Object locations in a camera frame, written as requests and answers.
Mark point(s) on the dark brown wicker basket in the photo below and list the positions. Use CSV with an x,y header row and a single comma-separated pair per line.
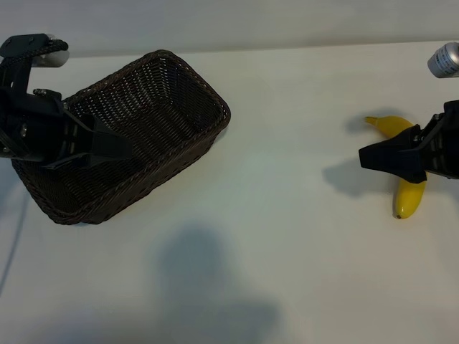
x,y
161,107

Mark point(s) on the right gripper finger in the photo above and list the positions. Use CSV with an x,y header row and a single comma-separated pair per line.
x,y
401,165
394,145

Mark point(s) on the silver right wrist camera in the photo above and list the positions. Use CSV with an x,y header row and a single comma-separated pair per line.
x,y
444,61

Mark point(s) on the yellow banana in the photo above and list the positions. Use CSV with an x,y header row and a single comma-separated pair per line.
x,y
409,200

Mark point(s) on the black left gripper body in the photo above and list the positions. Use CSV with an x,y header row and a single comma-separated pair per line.
x,y
36,122

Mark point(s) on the black left camera bracket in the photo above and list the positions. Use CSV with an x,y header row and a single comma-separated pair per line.
x,y
21,44

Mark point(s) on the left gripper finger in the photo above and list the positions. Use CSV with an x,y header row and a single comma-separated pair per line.
x,y
82,161
107,145

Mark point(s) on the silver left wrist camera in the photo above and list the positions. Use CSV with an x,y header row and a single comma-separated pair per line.
x,y
57,59

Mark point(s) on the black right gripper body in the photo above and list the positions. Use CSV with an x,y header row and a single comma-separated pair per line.
x,y
444,143

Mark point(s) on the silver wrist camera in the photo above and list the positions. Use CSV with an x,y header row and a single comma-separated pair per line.
x,y
444,61
57,59

